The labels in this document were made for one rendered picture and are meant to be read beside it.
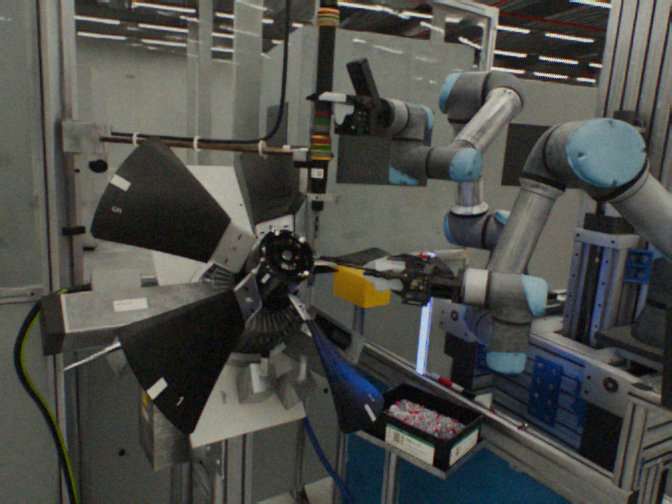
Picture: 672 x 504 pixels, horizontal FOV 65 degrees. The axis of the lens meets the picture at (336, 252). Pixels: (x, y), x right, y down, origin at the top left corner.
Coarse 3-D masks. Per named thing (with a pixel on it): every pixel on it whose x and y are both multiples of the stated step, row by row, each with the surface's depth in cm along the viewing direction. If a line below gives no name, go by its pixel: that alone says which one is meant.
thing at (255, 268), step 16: (272, 240) 103; (288, 240) 105; (304, 240) 106; (256, 256) 100; (272, 256) 101; (304, 256) 105; (240, 272) 108; (256, 272) 101; (272, 272) 99; (288, 272) 101; (304, 272) 102; (272, 288) 102; (288, 288) 102; (272, 304) 108; (288, 304) 110
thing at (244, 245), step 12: (228, 228) 104; (240, 228) 104; (228, 240) 104; (240, 240) 105; (252, 240) 105; (216, 252) 105; (228, 252) 105; (240, 252) 105; (216, 264) 105; (228, 264) 106; (240, 264) 106
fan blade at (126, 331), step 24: (168, 312) 86; (192, 312) 89; (216, 312) 93; (240, 312) 99; (120, 336) 80; (144, 336) 83; (168, 336) 85; (192, 336) 89; (216, 336) 93; (240, 336) 101; (144, 360) 82; (168, 360) 85; (192, 360) 89; (216, 360) 94; (144, 384) 82; (168, 384) 85; (192, 384) 89; (168, 408) 85; (192, 408) 89; (192, 432) 89
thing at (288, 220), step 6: (288, 216) 112; (264, 222) 114; (270, 222) 114; (276, 222) 113; (282, 222) 112; (288, 222) 111; (258, 228) 114; (264, 228) 113; (276, 228) 112; (282, 228) 111; (288, 228) 110; (258, 234) 113; (264, 234) 112; (258, 240) 112
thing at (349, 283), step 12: (336, 276) 162; (348, 276) 156; (360, 276) 152; (336, 288) 162; (348, 288) 157; (360, 288) 152; (372, 288) 152; (348, 300) 157; (360, 300) 152; (372, 300) 153; (384, 300) 155
